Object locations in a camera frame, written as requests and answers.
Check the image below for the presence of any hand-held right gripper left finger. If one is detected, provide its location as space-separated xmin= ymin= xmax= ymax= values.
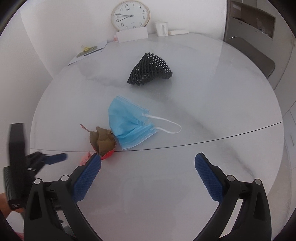
xmin=23 ymin=153 xmax=102 ymax=241

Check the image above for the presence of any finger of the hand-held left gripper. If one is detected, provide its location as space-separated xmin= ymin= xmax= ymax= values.
xmin=26 ymin=151 xmax=68 ymax=174

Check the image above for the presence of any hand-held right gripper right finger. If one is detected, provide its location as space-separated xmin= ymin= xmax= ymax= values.
xmin=194 ymin=152 xmax=272 ymax=241

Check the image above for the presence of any brown paper wrapper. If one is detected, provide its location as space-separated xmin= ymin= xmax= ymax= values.
xmin=80 ymin=123 xmax=116 ymax=160

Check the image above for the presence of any blue face mask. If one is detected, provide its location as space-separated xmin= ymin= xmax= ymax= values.
xmin=108 ymin=95 xmax=182 ymax=151

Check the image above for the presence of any person's left hand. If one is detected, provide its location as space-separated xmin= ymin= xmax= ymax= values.
xmin=0 ymin=192 xmax=25 ymax=219

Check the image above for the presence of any green ruler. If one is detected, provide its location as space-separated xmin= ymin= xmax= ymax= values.
xmin=76 ymin=46 xmax=97 ymax=57

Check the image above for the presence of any white paper sheet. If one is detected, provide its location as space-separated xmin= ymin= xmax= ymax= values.
xmin=69 ymin=40 xmax=107 ymax=66

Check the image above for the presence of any black foam net sleeve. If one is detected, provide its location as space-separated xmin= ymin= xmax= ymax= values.
xmin=127 ymin=52 xmax=173 ymax=87

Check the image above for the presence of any white card box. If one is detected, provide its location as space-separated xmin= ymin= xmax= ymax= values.
xmin=116 ymin=26 xmax=149 ymax=43

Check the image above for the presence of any white rectangular block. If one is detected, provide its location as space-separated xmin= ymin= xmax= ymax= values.
xmin=168 ymin=29 xmax=189 ymax=36

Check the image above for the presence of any white mug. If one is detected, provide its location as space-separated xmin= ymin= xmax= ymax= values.
xmin=154 ymin=21 xmax=168 ymax=37

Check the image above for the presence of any round wall clock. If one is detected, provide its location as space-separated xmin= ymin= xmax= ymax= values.
xmin=110 ymin=1 xmax=151 ymax=32

